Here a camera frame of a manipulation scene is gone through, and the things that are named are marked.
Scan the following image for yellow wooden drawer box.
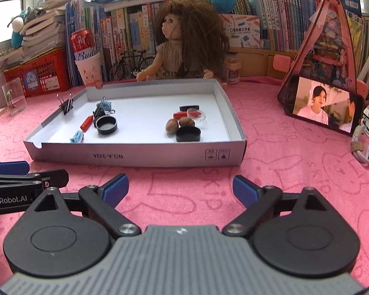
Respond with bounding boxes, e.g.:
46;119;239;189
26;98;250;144
231;47;299;77

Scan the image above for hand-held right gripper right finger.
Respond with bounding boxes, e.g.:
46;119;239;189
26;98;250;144
226;175;329;238

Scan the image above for black binder clip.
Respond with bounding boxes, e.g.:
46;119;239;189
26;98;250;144
57;93;75;116
93;96;116;119

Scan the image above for pink triangular miniature house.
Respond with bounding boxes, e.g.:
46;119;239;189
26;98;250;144
273;0;368;111

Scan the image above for small blue plush penguin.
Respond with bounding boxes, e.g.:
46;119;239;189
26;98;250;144
7;8;31;49

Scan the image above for brown haired doll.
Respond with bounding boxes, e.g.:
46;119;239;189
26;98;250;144
136;0;231;87

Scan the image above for black toy bicycle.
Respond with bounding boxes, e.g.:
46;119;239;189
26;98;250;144
109;49;156;82

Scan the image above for red beer can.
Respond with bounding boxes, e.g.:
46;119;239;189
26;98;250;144
71;28;98;61

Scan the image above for small red plastic peg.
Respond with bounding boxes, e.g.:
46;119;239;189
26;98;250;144
173;111;200;120

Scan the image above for stack of lying books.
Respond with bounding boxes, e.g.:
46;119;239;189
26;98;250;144
18;0;68;62

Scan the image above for pink rabbit print mat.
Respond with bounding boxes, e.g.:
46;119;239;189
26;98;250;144
0;75;369;286

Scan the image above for small brown jar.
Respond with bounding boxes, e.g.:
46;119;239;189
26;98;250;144
223;58;243;84

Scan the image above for white lanyard cord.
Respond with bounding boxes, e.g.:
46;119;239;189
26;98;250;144
351;120;369;163

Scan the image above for grey plush toy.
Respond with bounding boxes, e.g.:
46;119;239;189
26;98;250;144
34;0;58;13

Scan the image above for row of upright books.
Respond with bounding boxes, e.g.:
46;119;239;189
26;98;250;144
64;0;369;88

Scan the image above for clear plastic lid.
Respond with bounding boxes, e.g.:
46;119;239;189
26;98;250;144
186;108;210;130

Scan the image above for clear glass mug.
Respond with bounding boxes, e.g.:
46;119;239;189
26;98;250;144
2;78;28;113

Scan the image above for white cat print paper cup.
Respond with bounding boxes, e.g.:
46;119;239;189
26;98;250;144
75;53;104;88

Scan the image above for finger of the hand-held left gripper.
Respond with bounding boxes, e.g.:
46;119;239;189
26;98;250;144
0;160;31;176
0;169;70;189

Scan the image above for red plastic crate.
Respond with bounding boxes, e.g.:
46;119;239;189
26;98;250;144
3;48;71;98

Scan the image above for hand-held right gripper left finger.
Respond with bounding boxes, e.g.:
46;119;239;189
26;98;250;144
34;173;142;238

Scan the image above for small red capsule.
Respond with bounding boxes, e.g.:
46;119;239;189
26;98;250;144
79;115;94;131

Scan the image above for white printed cardboard box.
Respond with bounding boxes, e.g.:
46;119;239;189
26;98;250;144
220;14;261;49

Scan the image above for black smartphone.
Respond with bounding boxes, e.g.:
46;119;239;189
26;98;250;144
284;74;365;136

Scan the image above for white cardboard tray box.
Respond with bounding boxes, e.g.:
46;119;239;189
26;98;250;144
23;78;247;168

